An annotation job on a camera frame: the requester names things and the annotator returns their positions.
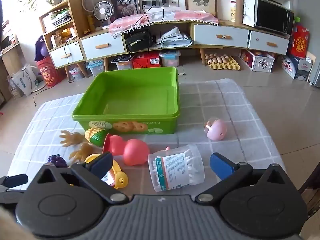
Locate red gift bag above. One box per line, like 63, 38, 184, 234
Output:
289, 25, 310, 58

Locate white drawer wooden handle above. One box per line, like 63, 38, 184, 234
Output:
49, 41, 85, 68
81, 33, 126, 61
248, 31, 290, 55
194, 24, 250, 48

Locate cardboard box red print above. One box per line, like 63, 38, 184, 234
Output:
279, 54, 313, 82

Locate white sack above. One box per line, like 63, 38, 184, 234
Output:
11, 64, 38, 97

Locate white wall socket row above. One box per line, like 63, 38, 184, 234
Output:
142, 0, 179, 8

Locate yellow toy pot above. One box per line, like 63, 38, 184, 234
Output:
84, 153, 128, 190

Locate small white fan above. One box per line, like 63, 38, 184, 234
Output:
94, 1, 115, 29

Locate pink tasselled cloth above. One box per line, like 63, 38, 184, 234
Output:
109, 11, 219, 39

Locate stack of papers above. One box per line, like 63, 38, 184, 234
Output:
50, 9, 72, 27

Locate purple bag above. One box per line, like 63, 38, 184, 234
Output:
34, 35, 48, 62

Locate large white fan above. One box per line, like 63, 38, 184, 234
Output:
82, 0, 103, 12

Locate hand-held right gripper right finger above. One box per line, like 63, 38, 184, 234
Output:
195, 152, 297, 204

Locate clear box blue lid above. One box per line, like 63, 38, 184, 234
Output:
87, 60, 104, 77

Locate framed cat picture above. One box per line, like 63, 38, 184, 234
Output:
110, 0, 140, 20

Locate yellow egg tray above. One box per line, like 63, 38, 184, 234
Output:
205, 53, 241, 71

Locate tan rubber toy hand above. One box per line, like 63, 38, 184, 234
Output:
69, 142, 95, 161
59, 130, 85, 147

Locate clear cotton swab jar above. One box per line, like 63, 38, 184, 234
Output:
147, 144, 205, 192

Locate green plastic bin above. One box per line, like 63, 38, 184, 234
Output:
72, 66, 181, 135

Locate clear box pink contents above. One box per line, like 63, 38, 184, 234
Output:
159, 51, 181, 67

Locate small cardboard box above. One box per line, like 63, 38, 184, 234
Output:
51, 34, 63, 48

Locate pink egg toy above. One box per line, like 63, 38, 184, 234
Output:
204, 117, 227, 141

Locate white checked blanket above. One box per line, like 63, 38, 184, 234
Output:
7, 79, 285, 198

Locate pink gourd toy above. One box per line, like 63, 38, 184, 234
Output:
102, 133, 150, 167

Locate purple toy grapes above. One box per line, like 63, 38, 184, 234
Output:
47, 154, 68, 168

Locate black power cable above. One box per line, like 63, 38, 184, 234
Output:
129, 1, 150, 55
160, 0, 167, 50

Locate black bag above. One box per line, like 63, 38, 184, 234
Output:
125, 30, 153, 53

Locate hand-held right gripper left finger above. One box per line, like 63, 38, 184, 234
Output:
27, 152, 129, 204

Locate wooden TV cabinet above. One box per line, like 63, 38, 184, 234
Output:
39, 0, 295, 79

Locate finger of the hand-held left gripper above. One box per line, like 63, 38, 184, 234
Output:
0, 191, 25, 205
0, 174, 29, 188

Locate black and white microwave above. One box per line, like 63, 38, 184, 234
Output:
243, 0, 295, 36

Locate small clear storage box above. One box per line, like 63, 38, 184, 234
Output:
69, 67, 85, 80

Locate wooden desk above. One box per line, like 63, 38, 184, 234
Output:
0, 34, 22, 100

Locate folded grey sheets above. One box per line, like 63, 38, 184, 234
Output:
155, 27, 193, 47

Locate stacked paper cups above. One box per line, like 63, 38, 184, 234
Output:
230, 0, 238, 22

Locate clear box orange latch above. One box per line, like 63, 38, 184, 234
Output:
115, 60, 134, 70

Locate black electronic device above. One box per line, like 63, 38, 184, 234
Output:
111, 54, 135, 63

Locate blurry beige cloth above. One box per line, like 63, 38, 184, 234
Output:
0, 202, 34, 240

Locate yellow box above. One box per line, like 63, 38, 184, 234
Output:
87, 14, 97, 32

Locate toy corn cob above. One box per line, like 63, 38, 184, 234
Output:
84, 127, 107, 147

